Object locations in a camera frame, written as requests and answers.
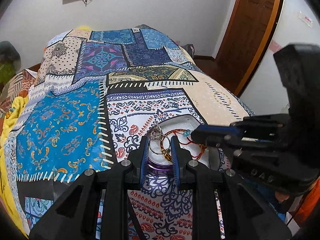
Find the gold pendant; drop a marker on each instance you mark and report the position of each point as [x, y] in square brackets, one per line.
[168, 155]

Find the patchwork printed blanket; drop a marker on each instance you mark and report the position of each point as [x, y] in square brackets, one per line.
[75, 110]

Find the striped orange cloth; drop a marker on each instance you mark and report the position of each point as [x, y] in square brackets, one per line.
[18, 85]

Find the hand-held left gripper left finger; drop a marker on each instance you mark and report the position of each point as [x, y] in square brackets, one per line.
[143, 155]

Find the purple bangle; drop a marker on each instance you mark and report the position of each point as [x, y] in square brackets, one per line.
[160, 168]

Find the white wall sticker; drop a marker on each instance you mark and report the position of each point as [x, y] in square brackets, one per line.
[305, 20]

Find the green plush toy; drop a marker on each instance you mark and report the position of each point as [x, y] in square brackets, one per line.
[7, 65]

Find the silver bangle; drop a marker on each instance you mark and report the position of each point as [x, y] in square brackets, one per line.
[160, 152]

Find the yellow blanket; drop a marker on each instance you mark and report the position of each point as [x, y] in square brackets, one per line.
[12, 110]

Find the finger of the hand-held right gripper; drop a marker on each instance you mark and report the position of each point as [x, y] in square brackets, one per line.
[215, 136]
[260, 122]

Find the wooden door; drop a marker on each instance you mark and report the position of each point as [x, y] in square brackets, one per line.
[250, 30]

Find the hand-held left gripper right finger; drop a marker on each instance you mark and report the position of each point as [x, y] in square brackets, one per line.
[175, 155]

